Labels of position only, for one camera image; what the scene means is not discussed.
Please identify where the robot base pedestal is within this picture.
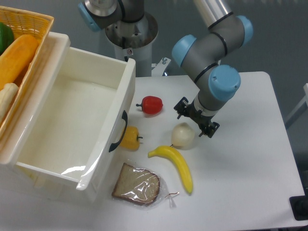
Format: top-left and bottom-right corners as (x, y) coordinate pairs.
(105, 13), (171, 77)

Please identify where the orange baguette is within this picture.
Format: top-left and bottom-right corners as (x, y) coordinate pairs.
(0, 35), (39, 90)

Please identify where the bread slice in plastic bag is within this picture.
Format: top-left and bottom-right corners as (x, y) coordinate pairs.
(111, 160), (179, 209)

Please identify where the yellow bell pepper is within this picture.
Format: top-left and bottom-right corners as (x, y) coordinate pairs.
(119, 126), (142, 151)

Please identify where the pale white bread roll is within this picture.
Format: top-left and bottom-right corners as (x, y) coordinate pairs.
(0, 83), (19, 124)

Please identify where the red bell pepper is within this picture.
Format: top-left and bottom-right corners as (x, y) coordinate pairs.
(136, 96), (163, 115)

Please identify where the yellow wicker basket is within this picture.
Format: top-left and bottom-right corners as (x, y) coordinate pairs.
(0, 6), (54, 135)

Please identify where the black device at table edge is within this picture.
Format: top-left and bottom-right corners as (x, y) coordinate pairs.
(289, 195), (308, 221)

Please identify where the green bell pepper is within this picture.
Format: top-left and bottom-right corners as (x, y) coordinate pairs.
(0, 22), (14, 54)

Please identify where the white drawer cabinet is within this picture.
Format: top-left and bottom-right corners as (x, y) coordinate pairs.
(0, 32), (70, 199)

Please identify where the yellow banana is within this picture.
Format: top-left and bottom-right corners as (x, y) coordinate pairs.
(148, 145), (193, 194)

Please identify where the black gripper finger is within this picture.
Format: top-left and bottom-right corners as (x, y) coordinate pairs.
(199, 121), (220, 138)
(174, 97), (191, 119)

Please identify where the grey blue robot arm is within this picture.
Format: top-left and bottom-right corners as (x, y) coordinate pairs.
(78, 0), (254, 137)

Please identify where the white plastic drawer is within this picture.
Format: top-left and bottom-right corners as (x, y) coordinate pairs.
(0, 47), (137, 199)

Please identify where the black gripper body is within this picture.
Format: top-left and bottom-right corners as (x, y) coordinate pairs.
(187, 102), (214, 127)

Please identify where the white frame at right edge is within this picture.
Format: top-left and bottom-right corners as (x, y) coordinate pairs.
(284, 83), (308, 129)

